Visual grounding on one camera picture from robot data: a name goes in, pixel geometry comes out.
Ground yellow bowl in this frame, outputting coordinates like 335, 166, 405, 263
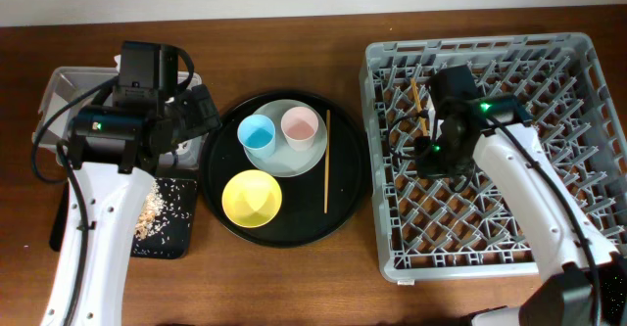
221, 169, 282, 228

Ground grey dishwasher rack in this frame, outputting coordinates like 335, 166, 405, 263
360, 33, 626, 285

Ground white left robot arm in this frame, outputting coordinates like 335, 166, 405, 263
32, 79, 220, 325

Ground grey plate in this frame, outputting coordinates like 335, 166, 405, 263
244, 99, 326, 177

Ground blue cup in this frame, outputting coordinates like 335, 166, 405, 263
237, 115, 276, 159

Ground pink cup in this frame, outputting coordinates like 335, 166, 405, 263
280, 106, 319, 152

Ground round black serving tray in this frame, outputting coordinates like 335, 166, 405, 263
200, 89, 370, 248

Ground food scraps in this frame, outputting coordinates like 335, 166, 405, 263
132, 177, 195, 256

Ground clear plastic waste bin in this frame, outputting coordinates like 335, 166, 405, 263
32, 67, 204, 169

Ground black rectangular tray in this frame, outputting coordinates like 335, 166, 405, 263
48, 176, 200, 260

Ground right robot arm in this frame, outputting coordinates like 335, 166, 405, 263
419, 95, 626, 326

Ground wooden chopstick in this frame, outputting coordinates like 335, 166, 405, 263
323, 110, 331, 214
410, 77, 428, 136

